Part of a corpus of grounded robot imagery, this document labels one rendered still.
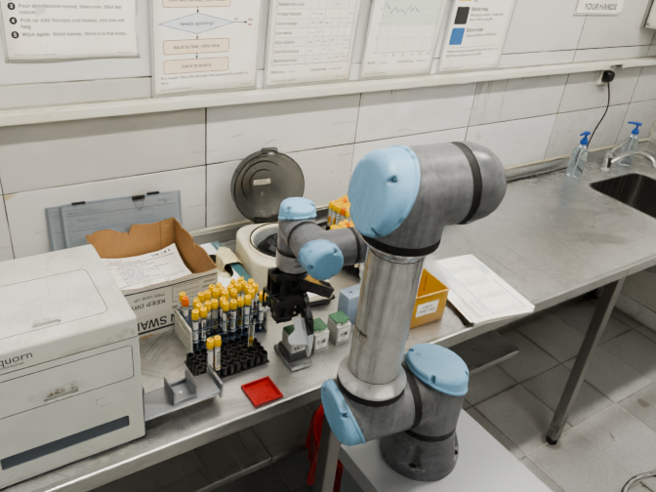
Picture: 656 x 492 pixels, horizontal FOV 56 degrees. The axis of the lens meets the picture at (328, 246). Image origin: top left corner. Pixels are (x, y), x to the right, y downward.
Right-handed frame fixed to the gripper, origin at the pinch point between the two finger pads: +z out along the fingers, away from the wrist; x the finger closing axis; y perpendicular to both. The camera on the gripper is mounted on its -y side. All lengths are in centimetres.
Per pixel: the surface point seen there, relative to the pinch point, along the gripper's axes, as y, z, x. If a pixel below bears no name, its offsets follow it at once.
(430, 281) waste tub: -44.0, -1.7, -3.1
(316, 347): -5.8, 4.1, 1.3
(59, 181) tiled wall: 37, -21, -56
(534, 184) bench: -143, 6, -50
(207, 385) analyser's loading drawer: 23.2, 2.1, 3.8
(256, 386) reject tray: 12.2, 5.9, 5.1
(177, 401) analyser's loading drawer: 30.8, 1.1, 6.5
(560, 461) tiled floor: -121, 94, 14
